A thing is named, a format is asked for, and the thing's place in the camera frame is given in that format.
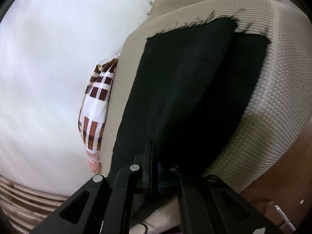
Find beige striped curtain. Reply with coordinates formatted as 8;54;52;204
1;176;68;233

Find beige textured bed sheet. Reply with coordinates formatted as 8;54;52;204
101;0;311;233

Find black pants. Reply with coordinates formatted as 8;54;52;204
110;17;272;225

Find pink plaid pillow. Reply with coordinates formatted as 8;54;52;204
78;56;118;174

